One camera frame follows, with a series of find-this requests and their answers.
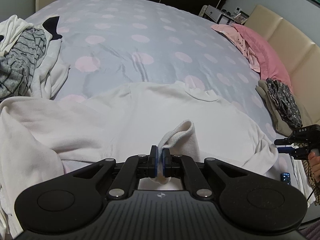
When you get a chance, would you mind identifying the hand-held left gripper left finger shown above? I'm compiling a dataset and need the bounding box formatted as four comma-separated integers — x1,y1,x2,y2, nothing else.
67,145,159,200

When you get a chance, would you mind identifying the dark floral folded garment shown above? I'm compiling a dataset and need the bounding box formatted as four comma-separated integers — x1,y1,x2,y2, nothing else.
266,78,303,128

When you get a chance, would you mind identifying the grey striped sweater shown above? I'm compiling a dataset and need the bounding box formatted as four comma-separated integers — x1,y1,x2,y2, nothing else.
0,28,47,98

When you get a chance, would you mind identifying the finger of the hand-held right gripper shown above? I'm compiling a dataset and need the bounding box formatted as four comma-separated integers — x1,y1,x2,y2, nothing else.
277,146,299,155
274,138,297,146

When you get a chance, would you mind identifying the olive folded garment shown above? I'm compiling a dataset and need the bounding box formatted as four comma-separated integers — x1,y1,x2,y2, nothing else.
255,79,310,135

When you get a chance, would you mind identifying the brown plaid cloth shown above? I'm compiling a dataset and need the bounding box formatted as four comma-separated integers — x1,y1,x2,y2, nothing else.
294,142,320,205

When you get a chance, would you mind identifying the bed with polka dot sheet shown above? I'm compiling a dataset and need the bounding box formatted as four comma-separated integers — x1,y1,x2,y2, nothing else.
0,0,300,188

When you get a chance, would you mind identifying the white sweatshirt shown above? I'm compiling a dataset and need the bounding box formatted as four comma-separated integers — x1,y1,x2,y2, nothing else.
0,81,279,238

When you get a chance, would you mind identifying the person's right hand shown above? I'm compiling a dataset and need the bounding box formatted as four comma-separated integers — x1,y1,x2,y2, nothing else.
308,152,320,183

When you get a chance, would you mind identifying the white shirt with dark collar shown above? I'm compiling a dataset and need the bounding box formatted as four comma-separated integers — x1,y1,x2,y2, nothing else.
31,16,71,100

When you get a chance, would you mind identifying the picture frame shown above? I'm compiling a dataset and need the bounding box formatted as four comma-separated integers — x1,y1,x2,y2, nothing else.
234,11,249,23

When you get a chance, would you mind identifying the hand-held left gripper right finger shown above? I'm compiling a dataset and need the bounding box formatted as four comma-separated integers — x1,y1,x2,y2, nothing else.
162,149,250,200

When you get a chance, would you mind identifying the pink pillow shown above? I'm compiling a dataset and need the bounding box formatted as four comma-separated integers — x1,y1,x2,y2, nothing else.
231,24,294,94

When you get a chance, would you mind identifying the light pink ruffled cloth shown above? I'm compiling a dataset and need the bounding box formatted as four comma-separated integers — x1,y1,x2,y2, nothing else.
211,24,262,73

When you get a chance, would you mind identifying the white nightstand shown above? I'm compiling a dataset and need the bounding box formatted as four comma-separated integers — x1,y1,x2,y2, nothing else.
199,5,240,24

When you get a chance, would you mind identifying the black cable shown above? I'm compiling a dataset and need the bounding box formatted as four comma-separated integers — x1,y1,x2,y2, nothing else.
305,185,317,207

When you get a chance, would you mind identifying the cream padded headboard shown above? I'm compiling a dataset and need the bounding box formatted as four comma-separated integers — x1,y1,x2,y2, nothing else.
244,4,320,130

